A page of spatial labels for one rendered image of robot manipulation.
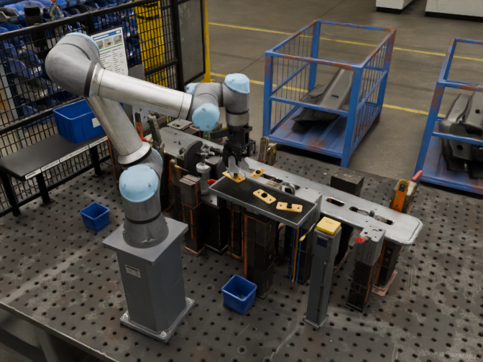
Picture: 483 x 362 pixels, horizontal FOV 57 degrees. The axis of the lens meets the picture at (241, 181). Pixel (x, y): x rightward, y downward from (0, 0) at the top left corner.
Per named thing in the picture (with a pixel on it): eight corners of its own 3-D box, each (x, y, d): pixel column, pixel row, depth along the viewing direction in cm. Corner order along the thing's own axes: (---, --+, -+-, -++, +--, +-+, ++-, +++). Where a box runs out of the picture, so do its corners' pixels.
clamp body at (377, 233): (375, 299, 179) (392, 228, 159) (364, 317, 171) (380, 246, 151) (352, 288, 183) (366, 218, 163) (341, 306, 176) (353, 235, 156)
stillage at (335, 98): (307, 105, 503) (315, 18, 451) (379, 120, 472) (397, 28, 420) (261, 153, 415) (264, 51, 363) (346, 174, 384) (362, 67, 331)
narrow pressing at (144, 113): (151, 125, 240) (144, 62, 221) (135, 133, 232) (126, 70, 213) (150, 125, 240) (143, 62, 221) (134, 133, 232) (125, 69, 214)
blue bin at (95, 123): (127, 123, 235) (123, 100, 228) (75, 144, 216) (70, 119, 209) (108, 114, 244) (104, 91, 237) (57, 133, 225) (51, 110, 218)
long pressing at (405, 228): (427, 218, 175) (428, 215, 174) (408, 251, 160) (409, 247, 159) (166, 126, 241) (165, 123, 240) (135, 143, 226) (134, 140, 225)
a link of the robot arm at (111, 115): (134, 202, 151) (37, 53, 121) (139, 178, 163) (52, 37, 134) (167, 190, 149) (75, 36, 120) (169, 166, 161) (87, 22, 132)
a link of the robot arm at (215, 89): (185, 93, 131) (223, 91, 131) (186, 78, 140) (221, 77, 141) (187, 117, 135) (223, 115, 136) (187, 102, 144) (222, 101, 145)
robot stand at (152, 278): (164, 343, 161) (152, 261, 139) (119, 322, 169) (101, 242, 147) (195, 304, 176) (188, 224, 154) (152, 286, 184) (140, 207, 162)
